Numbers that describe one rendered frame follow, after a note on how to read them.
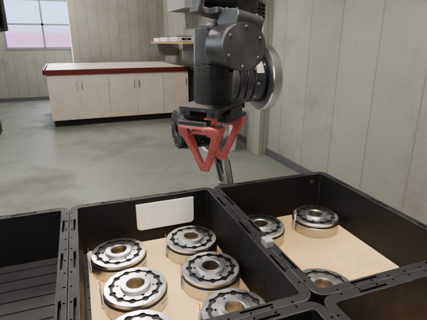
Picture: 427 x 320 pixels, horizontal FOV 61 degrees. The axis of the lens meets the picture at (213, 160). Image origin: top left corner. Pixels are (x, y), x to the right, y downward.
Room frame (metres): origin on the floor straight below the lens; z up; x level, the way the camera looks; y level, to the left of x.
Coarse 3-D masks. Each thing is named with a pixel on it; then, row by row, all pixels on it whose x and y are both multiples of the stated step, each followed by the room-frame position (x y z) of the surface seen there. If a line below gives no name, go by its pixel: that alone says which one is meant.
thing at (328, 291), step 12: (252, 180) 0.79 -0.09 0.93; (264, 180) 0.79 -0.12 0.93; (276, 180) 0.80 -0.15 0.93; (336, 180) 0.79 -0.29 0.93; (360, 192) 0.72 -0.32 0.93; (228, 204) 0.66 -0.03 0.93; (384, 204) 0.66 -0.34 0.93; (240, 216) 0.61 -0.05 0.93; (396, 216) 0.62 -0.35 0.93; (408, 216) 0.61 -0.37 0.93; (252, 228) 0.56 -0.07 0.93; (420, 228) 0.57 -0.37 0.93; (276, 252) 0.49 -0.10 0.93; (288, 264) 0.46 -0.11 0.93; (420, 264) 0.46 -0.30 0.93; (300, 276) 0.43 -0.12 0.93; (372, 276) 0.43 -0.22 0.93; (384, 276) 0.43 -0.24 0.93; (312, 288) 0.40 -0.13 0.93; (324, 288) 0.40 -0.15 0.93; (336, 288) 0.40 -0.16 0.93; (348, 288) 0.40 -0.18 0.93; (312, 300) 0.40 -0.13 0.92
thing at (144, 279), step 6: (132, 276) 0.51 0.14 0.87; (138, 276) 0.51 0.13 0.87; (144, 276) 0.51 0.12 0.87; (126, 282) 0.50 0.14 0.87; (144, 282) 0.50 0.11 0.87; (150, 282) 0.51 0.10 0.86; (120, 288) 0.49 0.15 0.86; (126, 288) 0.48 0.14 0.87; (138, 288) 0.48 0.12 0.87; (144, 288) 0.48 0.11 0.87; (126, 294) 0.48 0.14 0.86; (132, 294) 0.47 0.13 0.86; (138, 294) 0.48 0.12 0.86
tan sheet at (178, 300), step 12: (156, 240) 0.69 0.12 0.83; (156, 252) 0.65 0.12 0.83; (156, 264) 0.60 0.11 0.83; (168, 264) 0.60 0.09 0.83; (168, 276) 0.57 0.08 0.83; (96, 288) 0.53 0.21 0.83; (168, 288) 0.53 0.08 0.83; (180, 288) 0.53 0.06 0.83; (240, 288) 0.53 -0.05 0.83; (96, 300) 0.50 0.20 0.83; (168, 300) 0.50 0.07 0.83; (180, 300) 0.50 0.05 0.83; (192, 300) 0.50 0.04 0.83; (96, 312) 0.47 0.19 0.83; (168, 312) 0.47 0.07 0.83; (180, 312) 0.47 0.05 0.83; (192, 312) 0.47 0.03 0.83
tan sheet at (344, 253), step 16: (288, 224) 0.76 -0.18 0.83; (288, 240) 0.69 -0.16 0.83; (304, 240) 0.69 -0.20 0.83; (320, 240) 0.69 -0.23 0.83; (336, 240) 0.69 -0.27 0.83; (352, 240) 0.69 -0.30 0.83; (288, 256) 0.63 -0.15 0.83; (304, 256) 0.63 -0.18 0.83; (320, 256) 0.63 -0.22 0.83; (336, 256) 0.63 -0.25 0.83; (352, 256) 0.63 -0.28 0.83; (368, 256) 0.63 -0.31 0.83; (352, 272) 0.58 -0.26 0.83; (368, 272) 0.58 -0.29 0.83
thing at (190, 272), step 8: (192, 256) 0.58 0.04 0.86; (200, 256) 0.58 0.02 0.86; (208, 256) 0.59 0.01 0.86; (216, 256) 0.58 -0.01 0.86; (224, 256) 0.58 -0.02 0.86; (184, 264) 0.56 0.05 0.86; (192, 264) 0.56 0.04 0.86; (224, 264) 0.56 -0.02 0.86; (232, 264) 0.56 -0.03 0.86; (184, 272) 0.53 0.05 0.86; (192, 272) 0.53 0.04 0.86; (224, 272) 0.53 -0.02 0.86; (232, 272) 0.54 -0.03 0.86; (192, 280) 0.51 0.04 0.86; (200, 280) 0.52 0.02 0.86; (208, 280) 0.51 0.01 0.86; (216, 280) 0.51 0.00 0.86; (224, 280) 0.51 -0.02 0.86; (232, 280) 0.51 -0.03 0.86
